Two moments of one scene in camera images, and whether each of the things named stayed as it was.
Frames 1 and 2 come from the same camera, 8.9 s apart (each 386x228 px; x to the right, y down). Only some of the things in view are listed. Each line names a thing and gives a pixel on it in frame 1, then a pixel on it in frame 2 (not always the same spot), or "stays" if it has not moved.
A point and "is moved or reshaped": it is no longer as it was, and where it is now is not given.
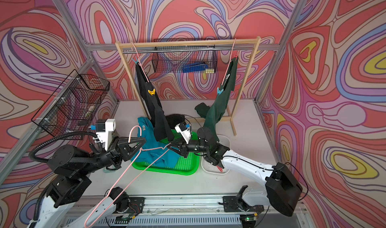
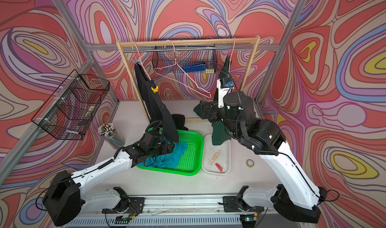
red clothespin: [220, 168] stays
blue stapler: [195, 67] stays
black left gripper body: [112, 155] to [160, 149]
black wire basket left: [70, 110] stays
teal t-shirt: [154, 151] is moved or reshaped
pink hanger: [115, 202] to [155, 69]
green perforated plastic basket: [188, 165] stays
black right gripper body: [194, 146] to [216, 114]
